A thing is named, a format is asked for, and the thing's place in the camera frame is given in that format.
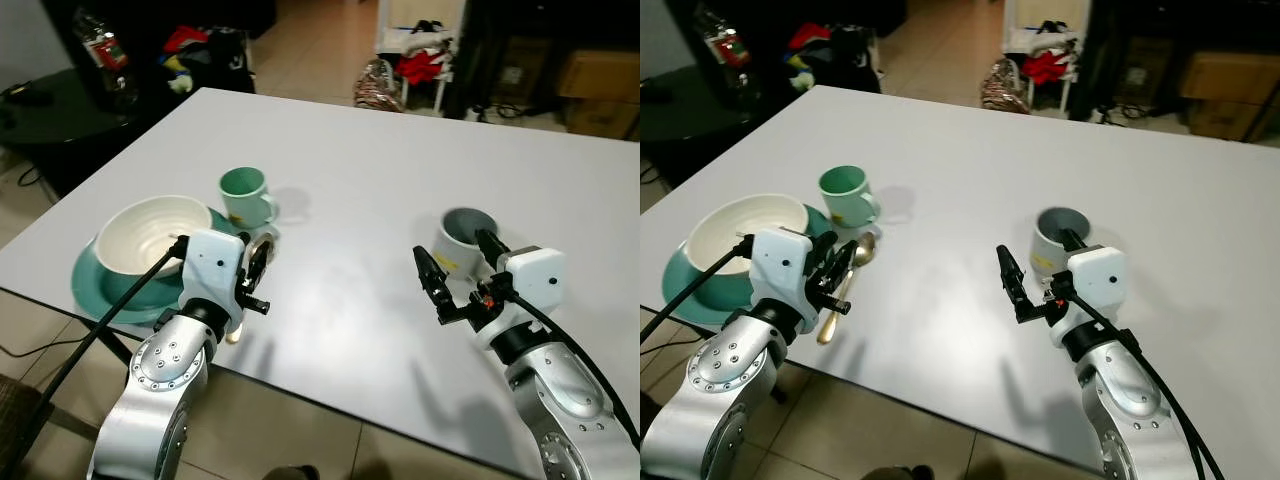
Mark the brown woven chair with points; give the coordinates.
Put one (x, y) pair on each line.
(15, 420)

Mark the clear plastic bottle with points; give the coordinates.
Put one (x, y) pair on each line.
(103, 50)
(728, 45)

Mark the green ceramic mug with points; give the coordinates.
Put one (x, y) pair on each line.
(845, 198)
(243, 200)

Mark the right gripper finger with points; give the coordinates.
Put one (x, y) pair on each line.
(1010, 272)
(492, 250)
(430, 278)
(1073, 243)

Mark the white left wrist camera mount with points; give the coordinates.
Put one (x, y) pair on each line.
(208, 265)
(782, 262)

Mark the white mug with grey inside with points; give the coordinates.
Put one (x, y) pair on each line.
(1050, 238)
(458, 238)

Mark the white ceramic bowl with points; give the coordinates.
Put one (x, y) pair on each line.
(725, 235)
(135, 235)

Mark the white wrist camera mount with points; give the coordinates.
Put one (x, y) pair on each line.
(208, 265)
(782, 262)
(535, 280)
(1098, 280)

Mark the white metal rack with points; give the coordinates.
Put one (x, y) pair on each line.
(395, 15)
(1020, 15)

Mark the brown cardboard box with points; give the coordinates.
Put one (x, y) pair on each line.
(1228, 95)
(598, 90)

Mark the dark robot foot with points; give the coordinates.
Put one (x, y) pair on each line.
(897, 473)
(290, 473)

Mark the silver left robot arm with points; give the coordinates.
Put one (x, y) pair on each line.
(725, 385)
(160, 390)

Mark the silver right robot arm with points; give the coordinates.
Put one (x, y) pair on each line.
(565, 400)
(1125, 400)

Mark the gold metal spoon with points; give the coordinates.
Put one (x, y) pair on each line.
(865, 248)
(235, 332)

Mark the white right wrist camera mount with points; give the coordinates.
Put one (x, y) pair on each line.
(1098, 280)
(535, 280)

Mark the colourful clothes pile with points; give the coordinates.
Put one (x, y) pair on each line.
(820, 52)
(195, 55)

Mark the patterned brown bag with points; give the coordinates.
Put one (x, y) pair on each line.
(1005, 87)
(378, 85)

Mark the red cloth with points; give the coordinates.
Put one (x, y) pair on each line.
(420, 66)
(1047, 67)

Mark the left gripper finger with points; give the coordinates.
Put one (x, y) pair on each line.
(823, 260)
(245, 255)
(846, 270)
(262, 265)

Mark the black round side table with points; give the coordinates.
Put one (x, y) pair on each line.
(55, 115)
(675, 110)

